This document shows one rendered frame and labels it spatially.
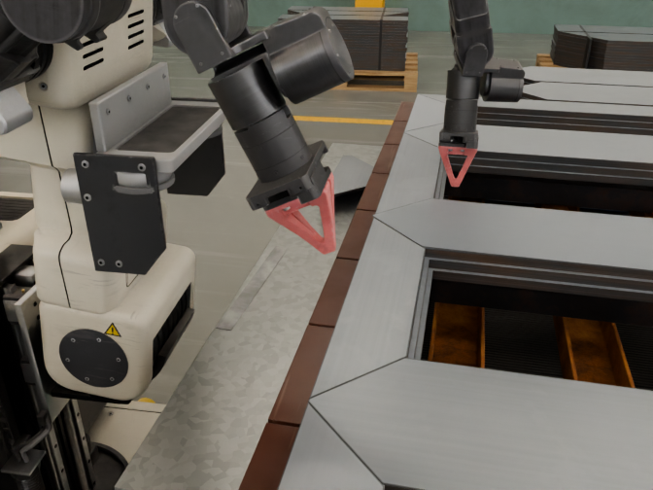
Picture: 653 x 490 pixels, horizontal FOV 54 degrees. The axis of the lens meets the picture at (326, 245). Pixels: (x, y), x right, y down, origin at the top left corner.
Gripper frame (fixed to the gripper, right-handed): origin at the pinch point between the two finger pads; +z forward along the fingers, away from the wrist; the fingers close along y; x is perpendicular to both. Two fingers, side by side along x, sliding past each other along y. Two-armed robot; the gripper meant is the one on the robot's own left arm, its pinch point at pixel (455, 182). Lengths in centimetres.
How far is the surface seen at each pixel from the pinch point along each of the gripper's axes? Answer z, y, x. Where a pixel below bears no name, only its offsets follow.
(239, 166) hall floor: 32, 223, 124
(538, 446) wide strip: 15, -62, -11
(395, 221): 4.2, -18.2, 8.4
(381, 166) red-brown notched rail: -0.2, 13.4, 15.4
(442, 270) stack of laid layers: 9.3, -26.1, 0.2
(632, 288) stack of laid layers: 9.6, -25.3, -25.8
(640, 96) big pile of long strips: -15, 72, -45
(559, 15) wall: -94, 679, -85
